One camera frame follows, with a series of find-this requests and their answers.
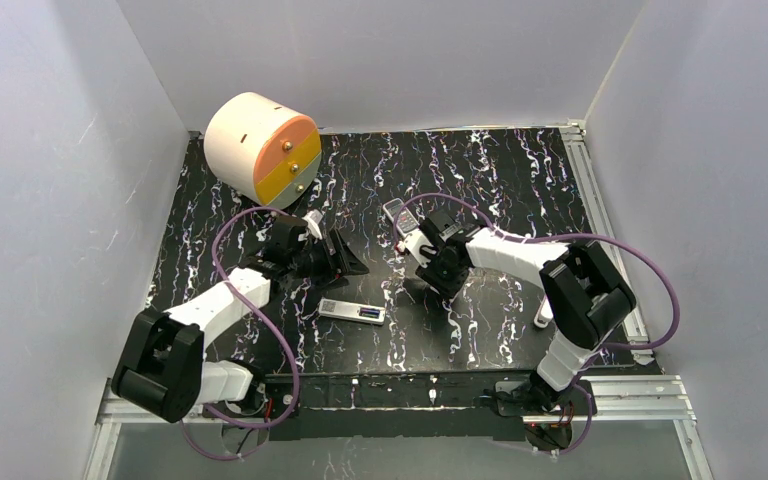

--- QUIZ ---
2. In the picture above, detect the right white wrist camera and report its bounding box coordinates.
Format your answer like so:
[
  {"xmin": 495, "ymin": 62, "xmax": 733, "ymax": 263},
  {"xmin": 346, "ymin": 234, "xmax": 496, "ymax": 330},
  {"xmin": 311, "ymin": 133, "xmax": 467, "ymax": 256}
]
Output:
[{"xmin": 396, "ymin": 229, "xmax": 438, "ymax": 268}]

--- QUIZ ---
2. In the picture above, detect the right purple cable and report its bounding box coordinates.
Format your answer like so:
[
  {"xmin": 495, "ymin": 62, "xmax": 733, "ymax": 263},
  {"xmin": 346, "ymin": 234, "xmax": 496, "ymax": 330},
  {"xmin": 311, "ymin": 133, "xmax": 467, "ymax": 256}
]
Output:
[{"xmin": 391, "ymin": 192, "xmax": 681, "ymax": 455}]

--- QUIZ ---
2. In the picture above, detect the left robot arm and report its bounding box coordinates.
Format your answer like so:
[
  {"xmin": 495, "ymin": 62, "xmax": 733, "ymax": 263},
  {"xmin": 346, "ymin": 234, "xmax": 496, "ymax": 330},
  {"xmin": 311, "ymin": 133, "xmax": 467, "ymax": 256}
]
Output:
[{"xmin": 110, "ymin": 213, "xmax": 369, "ymax": 423}]

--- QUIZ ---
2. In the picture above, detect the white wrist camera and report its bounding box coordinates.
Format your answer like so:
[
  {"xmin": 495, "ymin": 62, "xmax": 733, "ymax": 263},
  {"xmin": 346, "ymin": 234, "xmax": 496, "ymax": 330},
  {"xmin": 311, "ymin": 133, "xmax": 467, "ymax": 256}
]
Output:
[
  {"xmin": 396, "ymin": 229, "xmax": 438, "ymax": 268},
  {"xmin": 302, "ymin": 209, "xmax": 323, "ymax": 240}
]

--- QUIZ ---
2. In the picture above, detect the purple cable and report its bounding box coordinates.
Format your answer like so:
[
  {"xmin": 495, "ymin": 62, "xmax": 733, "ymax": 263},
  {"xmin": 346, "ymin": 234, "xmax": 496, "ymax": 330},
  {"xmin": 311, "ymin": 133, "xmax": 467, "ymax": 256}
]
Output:
[
  {"xmin": 178, "ymin": 206, "xmax": 302, "ymax": 463},
  {"xmin": 391, "ymin": 192, "xmax": 681, "ymax": 455}
]

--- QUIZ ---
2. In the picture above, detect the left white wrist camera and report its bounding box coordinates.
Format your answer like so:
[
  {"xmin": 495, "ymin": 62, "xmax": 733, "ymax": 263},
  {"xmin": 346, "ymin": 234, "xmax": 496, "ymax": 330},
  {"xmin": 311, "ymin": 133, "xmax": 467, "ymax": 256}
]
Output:
[{"xmin": 302, "ymin": 209, "xmax": 323, "ymax": 240}]

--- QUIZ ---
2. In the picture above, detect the round three-colour drawer box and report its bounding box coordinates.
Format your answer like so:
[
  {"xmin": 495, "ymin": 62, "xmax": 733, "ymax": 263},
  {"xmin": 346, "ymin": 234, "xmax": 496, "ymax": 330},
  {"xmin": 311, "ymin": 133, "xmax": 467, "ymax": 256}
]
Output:
[{"xmin": 203, "ymin": 92, "xmax": 322, "ymax": 209}]

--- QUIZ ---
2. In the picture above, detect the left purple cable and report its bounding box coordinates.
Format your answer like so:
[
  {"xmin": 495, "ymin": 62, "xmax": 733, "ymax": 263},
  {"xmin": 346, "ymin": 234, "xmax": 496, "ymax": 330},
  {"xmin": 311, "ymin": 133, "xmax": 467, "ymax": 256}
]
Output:
[{"xmin": 178, "ymin": 206, "xmax": 302, "ymax": 463}]

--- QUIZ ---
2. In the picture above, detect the white remote with buttons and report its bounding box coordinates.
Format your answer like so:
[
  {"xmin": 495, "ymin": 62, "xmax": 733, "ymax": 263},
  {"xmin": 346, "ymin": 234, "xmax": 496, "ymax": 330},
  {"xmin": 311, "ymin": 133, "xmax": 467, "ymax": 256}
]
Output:
[{"xmin": 383, "ymin": 198, "xmax": 419, "ymax": 237}]

